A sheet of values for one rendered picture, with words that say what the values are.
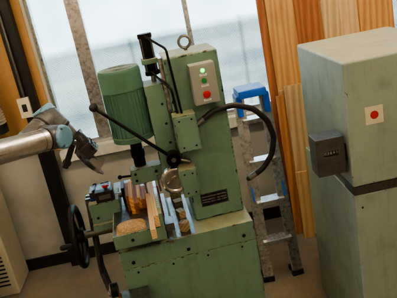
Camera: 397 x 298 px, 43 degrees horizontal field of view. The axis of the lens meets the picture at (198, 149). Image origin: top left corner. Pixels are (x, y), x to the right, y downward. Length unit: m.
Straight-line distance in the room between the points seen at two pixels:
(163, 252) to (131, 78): 0.73
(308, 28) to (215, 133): 1.50
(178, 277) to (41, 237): 1.83
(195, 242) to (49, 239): 1.90
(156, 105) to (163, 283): 0.75
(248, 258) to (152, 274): 0.42
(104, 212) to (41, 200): 1.54
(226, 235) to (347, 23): 1.85
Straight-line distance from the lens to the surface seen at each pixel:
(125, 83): 2.04
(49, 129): 1.95
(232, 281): 2.28
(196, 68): 1.97
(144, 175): 2.20
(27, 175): 3.69
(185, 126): 1.99
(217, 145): 2.12
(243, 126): 2.88
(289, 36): 3.35
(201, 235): 2.14
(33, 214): 3.80
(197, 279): 2.24
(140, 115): 2.09
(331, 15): 3.44
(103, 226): 2.26
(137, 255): 2.15
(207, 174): 2.15
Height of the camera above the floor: 1.80
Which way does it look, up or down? 19 degrees down
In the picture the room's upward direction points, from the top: 11 degrees counter-clockwise
